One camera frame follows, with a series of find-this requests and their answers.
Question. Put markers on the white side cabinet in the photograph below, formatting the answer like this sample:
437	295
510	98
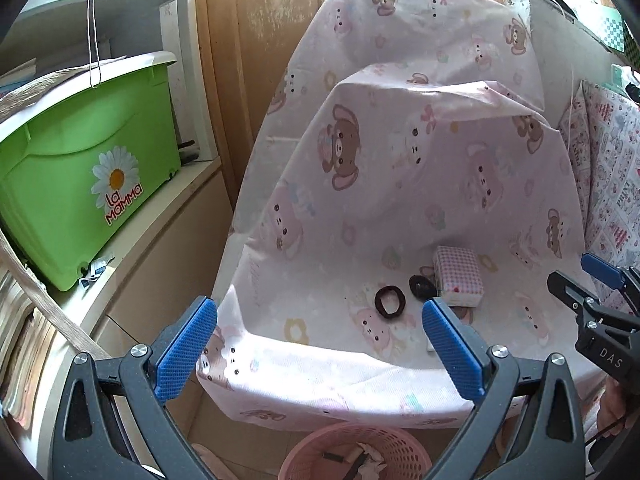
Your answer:
550	45

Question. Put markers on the black tool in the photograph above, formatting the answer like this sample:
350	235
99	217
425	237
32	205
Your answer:
189	152

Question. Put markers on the person's right hand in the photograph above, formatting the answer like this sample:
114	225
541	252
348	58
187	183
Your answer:
609	405

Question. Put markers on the small blue white packet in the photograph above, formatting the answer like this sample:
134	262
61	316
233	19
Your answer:
97	267

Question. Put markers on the white shelf cabinet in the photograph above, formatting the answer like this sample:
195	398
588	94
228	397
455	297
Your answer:
160	260

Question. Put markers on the green checkered cloth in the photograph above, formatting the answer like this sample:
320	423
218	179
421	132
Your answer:
622	35

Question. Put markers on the worn wooden door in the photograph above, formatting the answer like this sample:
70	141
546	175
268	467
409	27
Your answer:
260	35

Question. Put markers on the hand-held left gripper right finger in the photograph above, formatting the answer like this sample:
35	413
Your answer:
452	355

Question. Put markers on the green plastic storage box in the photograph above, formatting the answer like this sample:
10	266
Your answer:
65	170

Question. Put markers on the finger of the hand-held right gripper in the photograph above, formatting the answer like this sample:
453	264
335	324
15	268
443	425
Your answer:
570	287
605	270

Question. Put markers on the pink bear-print sheet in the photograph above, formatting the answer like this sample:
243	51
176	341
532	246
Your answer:
400	160

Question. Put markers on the stack of worn books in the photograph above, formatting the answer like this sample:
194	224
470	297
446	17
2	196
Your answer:
20	350

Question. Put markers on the blue printed box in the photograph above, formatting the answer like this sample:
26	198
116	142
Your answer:
15	82

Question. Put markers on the pink patchwork print cloth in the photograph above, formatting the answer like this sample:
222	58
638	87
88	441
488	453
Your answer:
610	185

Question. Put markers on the pink plastic basket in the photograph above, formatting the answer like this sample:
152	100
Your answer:
300	452

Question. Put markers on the pink checkered box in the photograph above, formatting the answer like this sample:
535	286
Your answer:
457	272

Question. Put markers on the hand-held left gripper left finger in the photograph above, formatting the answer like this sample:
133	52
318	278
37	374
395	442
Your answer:
185	350

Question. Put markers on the white storage box lid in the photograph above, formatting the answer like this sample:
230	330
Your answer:
125	62

